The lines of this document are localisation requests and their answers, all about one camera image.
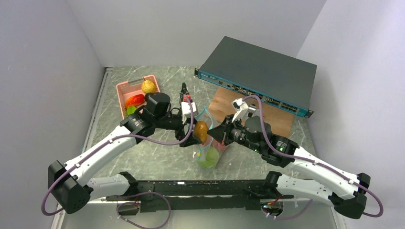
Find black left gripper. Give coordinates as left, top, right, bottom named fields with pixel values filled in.
left=154, top=113, right=201, bottom=146

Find wooden board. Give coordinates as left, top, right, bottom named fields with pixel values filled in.
left=208, top=87, right=294, bottom=137

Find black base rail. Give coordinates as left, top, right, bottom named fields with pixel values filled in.
left=106, top=171, right=292, bottom=213

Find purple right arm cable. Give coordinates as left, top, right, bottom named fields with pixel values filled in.
left=242, top=94, right=384, bottom=221

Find teal network switch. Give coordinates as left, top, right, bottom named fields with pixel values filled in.
left=194, top=36, right=317, bottom=118

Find aluminium frame rail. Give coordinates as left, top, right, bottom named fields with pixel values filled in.
left=50, top=67, right=114, bottom=229

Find pink perforated plastic basket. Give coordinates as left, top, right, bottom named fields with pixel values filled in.
left=116, top=74, right=160, bottom=119

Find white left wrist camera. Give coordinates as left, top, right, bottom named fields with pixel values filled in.
left=181, top=102, right=199, bottom=118

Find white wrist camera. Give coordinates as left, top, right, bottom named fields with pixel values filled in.
left=232, top=98, right=250, bottom=123
left=181, top=102, right=199, bottom=118

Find green cabbage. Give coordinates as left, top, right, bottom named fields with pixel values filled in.
left=198, top=146, right=221, bottom=168

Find black pliers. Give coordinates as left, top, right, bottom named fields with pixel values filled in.
left=179, top=82, right=192, bottom=104

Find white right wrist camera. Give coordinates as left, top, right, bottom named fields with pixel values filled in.
left=232, top=98, right=250, bottom=123

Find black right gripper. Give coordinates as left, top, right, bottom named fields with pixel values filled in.
left=207, top=114, right=263, bottom=153

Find clear zip top bag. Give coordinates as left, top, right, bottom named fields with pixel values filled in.
left=192, top=106, right=226, bottom=169

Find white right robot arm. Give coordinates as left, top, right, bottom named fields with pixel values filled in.
left=208, top=115, right=371, bottom=219

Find green bell pepper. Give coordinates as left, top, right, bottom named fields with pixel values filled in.
left=126, top=105, right=137, bottom=116

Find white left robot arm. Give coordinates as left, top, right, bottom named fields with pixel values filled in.
left=41, top=93, right=201, bottom=216

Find yellow pear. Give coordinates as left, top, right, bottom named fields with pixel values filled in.
left=141, top=80, right=157, bottom=94

